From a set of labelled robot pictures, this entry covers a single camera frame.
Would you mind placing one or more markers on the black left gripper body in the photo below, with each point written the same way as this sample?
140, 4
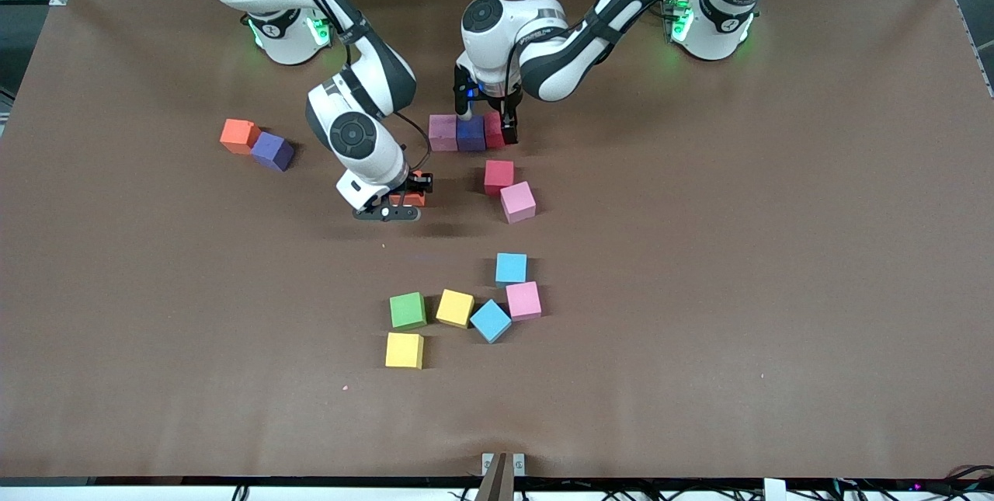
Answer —
488, 94

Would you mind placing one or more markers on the orange foam block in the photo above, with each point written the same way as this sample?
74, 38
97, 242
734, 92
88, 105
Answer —
238, 134
405, 199

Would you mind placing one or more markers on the red foam block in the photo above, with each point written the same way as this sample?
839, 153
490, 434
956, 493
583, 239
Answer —
494, 132
498, 177

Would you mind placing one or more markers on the purple foam block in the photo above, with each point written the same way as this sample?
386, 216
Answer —
272, 150
470, 136

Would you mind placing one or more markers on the pink foam block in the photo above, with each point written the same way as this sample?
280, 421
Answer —
518, 201
443, 133
523, 300

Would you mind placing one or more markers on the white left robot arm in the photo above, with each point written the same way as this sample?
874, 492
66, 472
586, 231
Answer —
485, 15

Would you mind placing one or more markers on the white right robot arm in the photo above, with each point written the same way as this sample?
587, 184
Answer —
353, 133

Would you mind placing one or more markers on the green foam block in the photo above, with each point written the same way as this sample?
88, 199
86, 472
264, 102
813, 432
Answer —
407, 309

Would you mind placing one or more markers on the blue foam block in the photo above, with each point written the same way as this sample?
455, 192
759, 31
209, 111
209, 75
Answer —
491, 320
511, 267

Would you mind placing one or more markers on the yellow foam block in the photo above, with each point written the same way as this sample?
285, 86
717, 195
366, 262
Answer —
404, 349
455, 307

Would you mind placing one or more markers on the brown paper table cover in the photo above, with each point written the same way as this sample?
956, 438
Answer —
699, 377

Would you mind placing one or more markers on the small metal bracket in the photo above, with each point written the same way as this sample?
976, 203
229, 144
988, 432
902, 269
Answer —
519, 464

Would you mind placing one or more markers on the brown wedge post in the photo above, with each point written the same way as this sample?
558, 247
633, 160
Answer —
495, 481

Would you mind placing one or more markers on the white table edge rail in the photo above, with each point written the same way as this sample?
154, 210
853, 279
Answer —
155, 495

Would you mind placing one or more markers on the white edge bracket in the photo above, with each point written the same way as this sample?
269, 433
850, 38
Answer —
774, 489

